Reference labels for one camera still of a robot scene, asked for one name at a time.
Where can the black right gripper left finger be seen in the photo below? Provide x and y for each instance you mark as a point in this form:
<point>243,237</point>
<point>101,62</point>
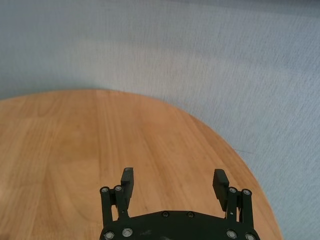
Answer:
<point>128,180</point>

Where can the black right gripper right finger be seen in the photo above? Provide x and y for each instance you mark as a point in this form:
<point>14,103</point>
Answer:
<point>221,182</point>

